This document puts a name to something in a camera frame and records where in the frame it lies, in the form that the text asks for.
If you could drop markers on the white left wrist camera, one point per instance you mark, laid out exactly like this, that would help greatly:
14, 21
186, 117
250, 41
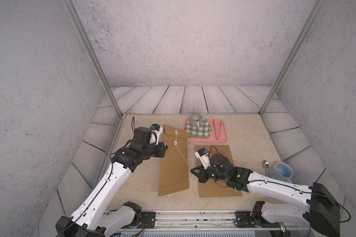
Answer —
157, 130

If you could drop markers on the aluminium frame post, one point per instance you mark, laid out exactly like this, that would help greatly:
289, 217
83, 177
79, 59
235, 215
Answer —
73, 14
306, 29

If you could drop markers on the striped grey-green bowl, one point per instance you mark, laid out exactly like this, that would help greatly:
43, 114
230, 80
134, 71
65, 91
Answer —
196, 120

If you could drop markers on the brown kraft file bag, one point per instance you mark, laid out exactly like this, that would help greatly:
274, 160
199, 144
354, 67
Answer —
174, 167

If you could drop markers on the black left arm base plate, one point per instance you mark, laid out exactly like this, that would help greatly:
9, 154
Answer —
146, 220

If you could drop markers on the aluminium frame post left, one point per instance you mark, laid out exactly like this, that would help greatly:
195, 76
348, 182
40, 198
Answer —
73, 14

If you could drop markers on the pink plastic tray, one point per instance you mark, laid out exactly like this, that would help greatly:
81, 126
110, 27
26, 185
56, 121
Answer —
211, 139

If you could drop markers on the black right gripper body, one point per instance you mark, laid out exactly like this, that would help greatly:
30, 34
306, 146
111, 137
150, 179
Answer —
210, 173

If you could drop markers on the green checkered cloth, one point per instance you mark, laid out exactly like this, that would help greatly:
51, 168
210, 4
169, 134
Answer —
203, 131

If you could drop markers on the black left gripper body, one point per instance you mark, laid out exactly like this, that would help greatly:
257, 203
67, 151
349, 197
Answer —
153, 150

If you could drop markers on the metal spoon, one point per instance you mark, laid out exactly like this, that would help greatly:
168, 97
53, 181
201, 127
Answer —
265, 165

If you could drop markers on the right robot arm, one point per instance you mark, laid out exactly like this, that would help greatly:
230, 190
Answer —
313, 205

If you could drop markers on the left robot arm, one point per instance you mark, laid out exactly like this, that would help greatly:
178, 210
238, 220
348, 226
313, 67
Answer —
123, 163

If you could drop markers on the aluminium frame post right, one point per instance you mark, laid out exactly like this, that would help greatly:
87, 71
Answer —
306, 29

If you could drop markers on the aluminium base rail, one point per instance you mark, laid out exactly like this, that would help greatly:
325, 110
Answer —
195, 220

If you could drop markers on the light blue mug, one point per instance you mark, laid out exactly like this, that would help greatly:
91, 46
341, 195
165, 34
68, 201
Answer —
282, 172

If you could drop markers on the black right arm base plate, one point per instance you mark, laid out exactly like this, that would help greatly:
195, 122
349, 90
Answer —
245, 219

